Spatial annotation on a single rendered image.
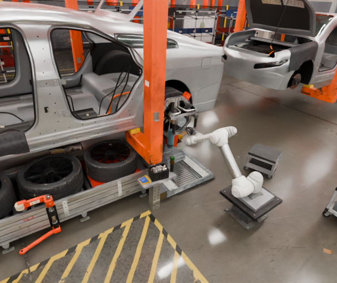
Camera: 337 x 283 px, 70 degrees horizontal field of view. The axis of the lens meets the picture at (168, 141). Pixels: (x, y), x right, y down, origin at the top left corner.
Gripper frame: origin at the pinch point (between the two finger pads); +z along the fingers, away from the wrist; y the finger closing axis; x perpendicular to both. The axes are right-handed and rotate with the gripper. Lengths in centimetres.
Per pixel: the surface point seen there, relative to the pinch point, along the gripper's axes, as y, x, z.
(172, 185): -72, -7, -40
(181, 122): -0.2, 30.4, -18.3
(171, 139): -25.9, 23.9, -16.3
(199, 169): -35, -44, -32
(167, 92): 18, 58, 8
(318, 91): 242, -239, -8
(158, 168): -60, 51, -55
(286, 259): -48, -42, -184
